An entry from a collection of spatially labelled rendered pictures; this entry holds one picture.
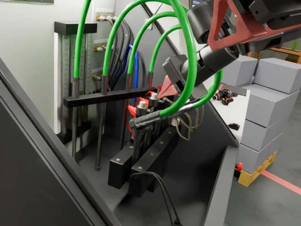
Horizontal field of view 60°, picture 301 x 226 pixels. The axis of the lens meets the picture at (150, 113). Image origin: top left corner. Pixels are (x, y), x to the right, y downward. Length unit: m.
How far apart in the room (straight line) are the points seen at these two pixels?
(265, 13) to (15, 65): 0.57
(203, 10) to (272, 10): 0.31
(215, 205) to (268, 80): 2.02
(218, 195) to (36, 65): 0.57
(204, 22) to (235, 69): 1.80
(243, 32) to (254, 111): 2.05
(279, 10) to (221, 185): 0.57
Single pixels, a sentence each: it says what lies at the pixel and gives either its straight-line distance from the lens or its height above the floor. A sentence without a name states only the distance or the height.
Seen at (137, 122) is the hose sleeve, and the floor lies 1.15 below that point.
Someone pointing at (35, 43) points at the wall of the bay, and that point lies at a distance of 0.72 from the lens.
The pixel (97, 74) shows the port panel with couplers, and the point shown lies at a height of 1.11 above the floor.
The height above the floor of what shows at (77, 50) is 1.23.
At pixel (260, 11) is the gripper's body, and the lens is 0.24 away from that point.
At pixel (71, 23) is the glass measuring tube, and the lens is 0.75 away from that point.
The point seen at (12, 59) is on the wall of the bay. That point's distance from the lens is 0.68.
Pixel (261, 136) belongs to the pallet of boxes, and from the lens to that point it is 2.33.
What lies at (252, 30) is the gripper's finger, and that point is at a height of 1.36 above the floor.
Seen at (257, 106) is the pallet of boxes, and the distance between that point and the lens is 2.28.
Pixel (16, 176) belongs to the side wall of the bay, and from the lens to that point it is 0.41.
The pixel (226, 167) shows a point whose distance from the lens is 0.84.
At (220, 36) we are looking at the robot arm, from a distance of 0.51.
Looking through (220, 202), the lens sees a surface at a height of 0.95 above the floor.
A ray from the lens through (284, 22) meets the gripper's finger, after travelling 0.27.
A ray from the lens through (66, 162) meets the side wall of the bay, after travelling 0.36.
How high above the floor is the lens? 1.37
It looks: 23 degrees down
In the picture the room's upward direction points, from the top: 9 degrees clockwise
